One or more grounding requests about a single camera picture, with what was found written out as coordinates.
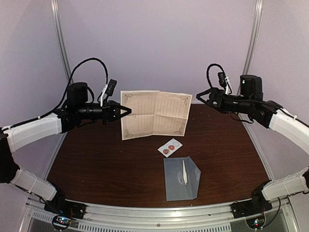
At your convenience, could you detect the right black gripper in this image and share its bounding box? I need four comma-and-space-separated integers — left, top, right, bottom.
196, 87, 253, 114

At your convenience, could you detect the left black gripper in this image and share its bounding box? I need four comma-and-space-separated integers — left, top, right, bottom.
77, 99, 131, 126

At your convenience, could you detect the beige letter paper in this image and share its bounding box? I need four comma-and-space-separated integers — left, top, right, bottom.
120, 90, 193, 140
183, 160, 188, 185

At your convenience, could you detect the grey envelope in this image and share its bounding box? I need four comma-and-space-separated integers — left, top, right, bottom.
164, 157, 201, 201

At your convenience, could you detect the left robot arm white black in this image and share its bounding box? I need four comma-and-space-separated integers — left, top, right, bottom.
0, 82, 131, 215

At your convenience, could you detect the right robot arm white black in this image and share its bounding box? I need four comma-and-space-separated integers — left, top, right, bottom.
197, 75, 309, 214

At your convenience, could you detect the white sticker sheet with seals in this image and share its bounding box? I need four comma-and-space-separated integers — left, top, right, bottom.
157, 138, 183, 158

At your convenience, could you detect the left circuit board with leds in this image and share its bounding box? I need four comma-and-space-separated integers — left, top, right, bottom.
52, 215, 72, 231

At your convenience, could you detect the circuit board with leds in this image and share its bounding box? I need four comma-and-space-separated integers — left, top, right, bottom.
245, 216, 266, 230
52, 215, 72, 231

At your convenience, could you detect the right circuit board with leds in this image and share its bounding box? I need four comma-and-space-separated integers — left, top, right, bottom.
245, 216, 266, 230

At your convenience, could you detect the right black cable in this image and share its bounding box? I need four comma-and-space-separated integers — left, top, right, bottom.
206, 63, 227, 87

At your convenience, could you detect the black cable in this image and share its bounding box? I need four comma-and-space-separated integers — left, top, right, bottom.
206, 63, 227, 87
41, 58, 109, 119

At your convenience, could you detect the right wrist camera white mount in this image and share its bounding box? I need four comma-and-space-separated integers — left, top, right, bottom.
217, 72, 232, 95

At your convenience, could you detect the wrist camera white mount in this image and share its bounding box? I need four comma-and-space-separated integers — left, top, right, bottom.
217, 72, 232, 95
97, 79, 117, 107

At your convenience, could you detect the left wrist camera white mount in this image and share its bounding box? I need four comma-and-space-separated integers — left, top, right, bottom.
97, 79, 117, 107

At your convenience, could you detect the right aluminium frame post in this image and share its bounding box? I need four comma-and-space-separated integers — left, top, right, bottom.
233, 0, 264, 107

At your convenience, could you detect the aluminium frame post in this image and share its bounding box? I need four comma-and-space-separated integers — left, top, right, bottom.
51, 0, 73, 85
233, 0, 264, 107

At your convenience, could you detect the left black cable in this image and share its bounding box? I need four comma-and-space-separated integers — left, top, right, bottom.
41, 58, 109, 119

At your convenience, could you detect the front aluminium rail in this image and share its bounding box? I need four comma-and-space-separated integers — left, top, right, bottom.
17, 198, 300, 232

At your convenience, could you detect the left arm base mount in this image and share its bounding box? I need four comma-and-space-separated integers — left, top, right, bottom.
44, 201, 86, 219

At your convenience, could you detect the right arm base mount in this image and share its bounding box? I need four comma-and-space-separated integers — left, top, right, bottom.
230, 199, 272, 218

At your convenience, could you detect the left aluminium frame post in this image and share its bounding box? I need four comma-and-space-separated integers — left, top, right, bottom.
51, 0, 73, 85

